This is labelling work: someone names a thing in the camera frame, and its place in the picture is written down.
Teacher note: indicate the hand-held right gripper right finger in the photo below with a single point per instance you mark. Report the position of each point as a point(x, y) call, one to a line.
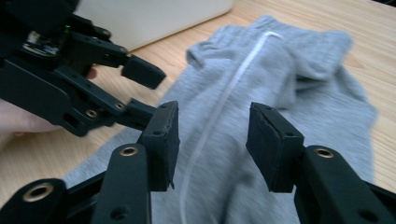
point(274, 149)

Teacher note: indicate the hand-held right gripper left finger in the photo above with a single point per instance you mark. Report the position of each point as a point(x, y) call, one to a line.
point(162, 146)

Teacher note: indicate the white plastic basket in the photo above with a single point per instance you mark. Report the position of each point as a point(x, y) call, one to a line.
point(149, 21)

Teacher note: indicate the grey pants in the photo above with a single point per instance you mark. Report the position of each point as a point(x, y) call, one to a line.
point(243, 93)

